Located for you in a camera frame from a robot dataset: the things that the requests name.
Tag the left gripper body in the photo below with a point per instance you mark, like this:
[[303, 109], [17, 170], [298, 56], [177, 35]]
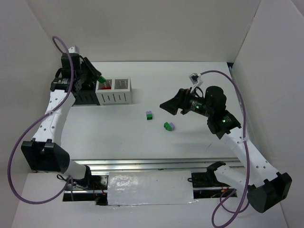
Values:
[[88, 68]]

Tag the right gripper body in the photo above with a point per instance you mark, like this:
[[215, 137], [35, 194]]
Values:
[[182, 100]]

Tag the green and purple lego pair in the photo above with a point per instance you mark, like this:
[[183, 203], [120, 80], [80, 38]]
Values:
[[169, 126]]

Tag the purple and green lego stack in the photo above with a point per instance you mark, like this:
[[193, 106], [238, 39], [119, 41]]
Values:
[[149, 115]]

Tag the red and green lego stack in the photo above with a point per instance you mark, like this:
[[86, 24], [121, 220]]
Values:
[[101, 79]]

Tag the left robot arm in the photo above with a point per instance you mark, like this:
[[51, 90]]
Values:
[[44, 152]]

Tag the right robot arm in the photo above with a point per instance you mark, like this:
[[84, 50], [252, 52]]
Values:
[[265, 186]]

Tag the black slotted container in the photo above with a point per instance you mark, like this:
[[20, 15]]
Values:
[[86, 95]]

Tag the white slotted container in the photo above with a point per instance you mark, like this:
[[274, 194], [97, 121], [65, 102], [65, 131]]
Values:
[[121, 92]]

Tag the white foil cover panel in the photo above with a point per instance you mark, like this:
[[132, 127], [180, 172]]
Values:
[[149, 188]]

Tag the aluminium rail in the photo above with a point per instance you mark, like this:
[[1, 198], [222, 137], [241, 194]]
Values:
[[103, 166]]

